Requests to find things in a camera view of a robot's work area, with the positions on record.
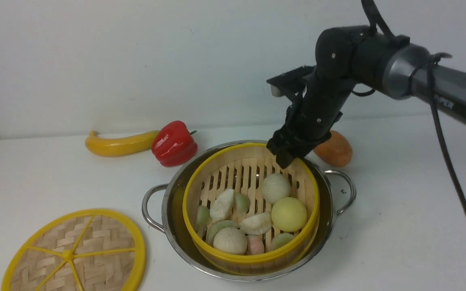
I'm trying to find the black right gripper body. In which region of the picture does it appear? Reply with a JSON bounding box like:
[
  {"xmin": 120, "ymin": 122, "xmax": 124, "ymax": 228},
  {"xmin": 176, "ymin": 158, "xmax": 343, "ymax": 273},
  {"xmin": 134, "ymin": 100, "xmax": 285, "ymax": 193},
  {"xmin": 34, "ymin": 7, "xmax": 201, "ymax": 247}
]
[{"xmin": 267, "ymin": 68, "xmax": 357, "ymax": 158}]

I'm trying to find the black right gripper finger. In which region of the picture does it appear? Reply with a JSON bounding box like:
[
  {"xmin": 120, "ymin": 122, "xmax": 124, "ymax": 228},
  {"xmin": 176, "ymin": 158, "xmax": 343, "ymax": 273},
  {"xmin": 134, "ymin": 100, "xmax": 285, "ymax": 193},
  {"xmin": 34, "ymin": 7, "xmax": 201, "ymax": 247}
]
[{"xmin": 275, "ymin": 149, "xmax": 298, "ymax": 169}]

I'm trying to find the yellow rimmed bamboo steamer basket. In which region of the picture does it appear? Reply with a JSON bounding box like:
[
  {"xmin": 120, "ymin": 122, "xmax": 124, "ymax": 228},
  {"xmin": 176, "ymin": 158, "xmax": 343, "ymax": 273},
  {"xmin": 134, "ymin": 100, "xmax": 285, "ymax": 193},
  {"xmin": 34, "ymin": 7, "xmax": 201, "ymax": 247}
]
[{"xmin": 181, "ymin": 142, "xmax": 320, "ymax": 275}]

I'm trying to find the yellow woven bamboo steamer lid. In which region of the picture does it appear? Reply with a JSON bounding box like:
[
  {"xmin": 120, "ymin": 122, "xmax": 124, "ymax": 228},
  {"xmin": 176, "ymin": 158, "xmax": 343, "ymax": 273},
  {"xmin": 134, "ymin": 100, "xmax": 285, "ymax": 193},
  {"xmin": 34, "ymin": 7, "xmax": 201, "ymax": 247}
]
[{"xmin": 1, "ymin": 209, "xmax": 146, "ymax": 291}]

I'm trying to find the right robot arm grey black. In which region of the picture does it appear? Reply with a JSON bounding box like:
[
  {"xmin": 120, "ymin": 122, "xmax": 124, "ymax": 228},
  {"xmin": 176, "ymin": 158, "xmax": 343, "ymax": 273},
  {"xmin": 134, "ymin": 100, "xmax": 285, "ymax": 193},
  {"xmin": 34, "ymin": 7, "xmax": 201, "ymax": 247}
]
[{"xmin": 267, "ymin": 25, "xmax": 466, "ymax": 168}]

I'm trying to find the white round bun far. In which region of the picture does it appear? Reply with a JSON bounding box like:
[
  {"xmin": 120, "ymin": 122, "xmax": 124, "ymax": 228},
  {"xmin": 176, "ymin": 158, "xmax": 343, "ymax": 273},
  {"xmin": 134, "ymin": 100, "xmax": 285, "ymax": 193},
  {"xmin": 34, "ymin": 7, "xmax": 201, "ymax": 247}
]
[{"xmin": 261, "ymin": 173, "xmax": 292, "ymax": 204}]

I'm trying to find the white round bun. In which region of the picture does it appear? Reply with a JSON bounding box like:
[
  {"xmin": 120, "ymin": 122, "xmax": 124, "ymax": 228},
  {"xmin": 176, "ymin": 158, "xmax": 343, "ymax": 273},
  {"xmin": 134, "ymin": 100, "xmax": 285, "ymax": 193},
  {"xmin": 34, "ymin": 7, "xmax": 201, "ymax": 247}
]
[
  {"xmin": 213, "ymin": 227, "xmax": 248, "ymax": 255},
  {"xmin": 261, "ymin": 173, "xmax": 292, "ymax": 204}
]

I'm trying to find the brown toy potato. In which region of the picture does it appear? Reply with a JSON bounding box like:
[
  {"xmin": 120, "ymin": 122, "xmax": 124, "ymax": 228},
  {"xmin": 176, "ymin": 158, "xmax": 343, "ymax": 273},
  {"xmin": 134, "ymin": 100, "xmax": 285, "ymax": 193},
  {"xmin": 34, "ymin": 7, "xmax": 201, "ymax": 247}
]
[{"xmin": 313, "ymin": 130, "xmax": 353, "ymax": 168}]

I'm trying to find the yellow round bun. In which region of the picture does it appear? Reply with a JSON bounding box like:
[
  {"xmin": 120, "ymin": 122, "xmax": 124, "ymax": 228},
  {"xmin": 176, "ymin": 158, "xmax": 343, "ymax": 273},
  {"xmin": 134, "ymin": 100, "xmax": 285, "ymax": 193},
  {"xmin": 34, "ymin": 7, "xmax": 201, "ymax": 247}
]
[{"xmin": 271, "ymin": 197, "xmax": 307, "ymax": 232}]

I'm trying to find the green dumpling centre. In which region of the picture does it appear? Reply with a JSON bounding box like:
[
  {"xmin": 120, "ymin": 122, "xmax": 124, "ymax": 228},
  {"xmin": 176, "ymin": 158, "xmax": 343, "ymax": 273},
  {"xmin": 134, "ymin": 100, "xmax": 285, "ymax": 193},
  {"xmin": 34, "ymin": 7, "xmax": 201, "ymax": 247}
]
[{"xmin": 234, "ymin": 193, "xmax": 251, "ymax": 217}]

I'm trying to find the green dumpling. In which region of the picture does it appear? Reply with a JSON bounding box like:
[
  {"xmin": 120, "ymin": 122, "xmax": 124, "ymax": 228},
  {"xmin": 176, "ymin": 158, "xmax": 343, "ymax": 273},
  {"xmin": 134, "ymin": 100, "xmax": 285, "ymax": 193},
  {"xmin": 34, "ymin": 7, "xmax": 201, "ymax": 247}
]
[
  {"xmin": 194, "ymin": 206, "xmax": 212, "ymax": 232},
  {"xmin": 234, "ymin": 193, "xmax": 251, "ymax": 217},
  {"xmin": 205, "ymin": 220, "xmax": 240, "ymax": 246},
  {"xmin": 270, "ymin": 232, "xmax": 294, "ymax": 251}
]

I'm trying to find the white crescent dumpling centre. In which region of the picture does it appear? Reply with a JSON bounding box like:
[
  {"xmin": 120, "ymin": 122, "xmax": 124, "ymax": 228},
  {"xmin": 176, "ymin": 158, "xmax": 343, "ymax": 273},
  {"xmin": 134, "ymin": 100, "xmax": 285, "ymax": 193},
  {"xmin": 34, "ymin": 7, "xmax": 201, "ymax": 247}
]
[{"xmin": 239, "ymin": 212, "xmax": 273, "ymax": 236}]

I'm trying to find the white crescent dumpling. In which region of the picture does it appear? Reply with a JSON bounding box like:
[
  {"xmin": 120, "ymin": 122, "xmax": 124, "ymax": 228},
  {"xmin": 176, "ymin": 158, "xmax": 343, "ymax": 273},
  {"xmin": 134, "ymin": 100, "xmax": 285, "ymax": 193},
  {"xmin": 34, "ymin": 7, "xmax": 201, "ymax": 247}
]
[
  {"xmin": 239, "ymin": 212, "xmax": 273, "ymax": 236},
  {"xmin": 210, "ymin": 189, "xmax": 235, "ymax": 221}
]

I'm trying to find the white crescent dumpling upper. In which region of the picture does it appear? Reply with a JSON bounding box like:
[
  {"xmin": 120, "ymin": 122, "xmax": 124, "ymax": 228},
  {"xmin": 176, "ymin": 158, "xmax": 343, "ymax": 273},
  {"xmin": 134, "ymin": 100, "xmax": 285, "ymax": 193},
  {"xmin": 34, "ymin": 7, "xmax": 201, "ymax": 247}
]
[{"xmin": 210, "ymin": 189, "xmax": 235, "ymax": 221}]

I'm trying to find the green dumpling near right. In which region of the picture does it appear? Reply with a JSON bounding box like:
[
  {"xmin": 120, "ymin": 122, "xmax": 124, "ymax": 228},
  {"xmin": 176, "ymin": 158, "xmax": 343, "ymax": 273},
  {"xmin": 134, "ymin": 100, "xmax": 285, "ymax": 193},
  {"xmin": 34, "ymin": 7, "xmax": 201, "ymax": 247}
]
[{"xmin": 270, "ymin": 232, "xmax": 294, "ymax": 251}]

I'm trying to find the pink small dumpling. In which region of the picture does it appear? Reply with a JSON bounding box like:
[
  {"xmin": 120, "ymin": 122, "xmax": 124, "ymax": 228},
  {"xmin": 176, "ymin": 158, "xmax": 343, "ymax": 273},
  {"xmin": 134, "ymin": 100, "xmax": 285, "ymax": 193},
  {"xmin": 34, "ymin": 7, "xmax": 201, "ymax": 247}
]
[{"xmin": 246, "ymin": 235, "xmax": 265, "ymax": 255}]

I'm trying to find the white round bun near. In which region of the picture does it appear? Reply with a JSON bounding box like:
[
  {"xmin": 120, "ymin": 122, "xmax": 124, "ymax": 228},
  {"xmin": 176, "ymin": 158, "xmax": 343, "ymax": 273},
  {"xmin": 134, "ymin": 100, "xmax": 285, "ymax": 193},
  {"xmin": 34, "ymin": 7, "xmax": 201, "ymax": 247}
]
[{"xmin": 213, "ymin": 227, "xmax": 248, "ymax": 255}]

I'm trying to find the green dumpling far left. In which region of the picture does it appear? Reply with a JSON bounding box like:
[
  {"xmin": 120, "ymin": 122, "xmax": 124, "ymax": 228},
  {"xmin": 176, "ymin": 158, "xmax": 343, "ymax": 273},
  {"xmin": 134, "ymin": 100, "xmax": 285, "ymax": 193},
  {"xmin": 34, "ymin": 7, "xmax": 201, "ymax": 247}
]
[{"xmin": 194, "ymin": 206, "xmax": 212, "ymax": 232}]

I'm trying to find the green dumpling lower left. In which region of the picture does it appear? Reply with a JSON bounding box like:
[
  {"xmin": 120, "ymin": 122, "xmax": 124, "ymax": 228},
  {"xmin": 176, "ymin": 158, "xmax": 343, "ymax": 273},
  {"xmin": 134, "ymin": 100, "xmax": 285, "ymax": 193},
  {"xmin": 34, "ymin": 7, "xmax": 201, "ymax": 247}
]
[{"xmin": 205, "ymin": 220, "xmax": 240, "ymax": 246}]

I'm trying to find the red toy bell pepper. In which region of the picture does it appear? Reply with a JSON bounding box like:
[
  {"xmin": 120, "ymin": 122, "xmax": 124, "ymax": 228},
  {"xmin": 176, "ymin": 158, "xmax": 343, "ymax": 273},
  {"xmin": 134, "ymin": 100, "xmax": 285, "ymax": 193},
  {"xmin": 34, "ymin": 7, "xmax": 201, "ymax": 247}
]
[{"xmin": 151, "ymin": 121, "xmax": 198, "ymax": 167}]

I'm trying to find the yellow toy banana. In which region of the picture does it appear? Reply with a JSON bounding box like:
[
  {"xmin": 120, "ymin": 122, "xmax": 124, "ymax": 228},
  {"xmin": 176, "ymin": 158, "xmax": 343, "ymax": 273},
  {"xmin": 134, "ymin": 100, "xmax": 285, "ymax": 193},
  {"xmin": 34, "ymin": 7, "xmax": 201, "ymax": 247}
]
[{"xmin": 85, "ymin": 131, "xmax": 160, "ymax": 157}]

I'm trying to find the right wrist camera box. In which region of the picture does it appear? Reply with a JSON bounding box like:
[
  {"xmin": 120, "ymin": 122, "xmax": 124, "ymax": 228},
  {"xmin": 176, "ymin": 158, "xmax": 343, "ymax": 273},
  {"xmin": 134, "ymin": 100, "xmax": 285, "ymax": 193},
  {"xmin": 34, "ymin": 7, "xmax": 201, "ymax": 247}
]
[{"xmin": 266, "ymin": 65, "xmax": 316, "ymax": 101}]

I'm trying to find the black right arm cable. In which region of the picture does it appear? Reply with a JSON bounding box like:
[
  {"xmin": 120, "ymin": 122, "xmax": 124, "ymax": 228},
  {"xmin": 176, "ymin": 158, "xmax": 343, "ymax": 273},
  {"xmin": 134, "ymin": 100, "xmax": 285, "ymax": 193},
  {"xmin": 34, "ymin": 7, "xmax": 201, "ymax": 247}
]
[{"xmin": 351, "ymin": 0, "xmax": 466, "ymax": 291}]

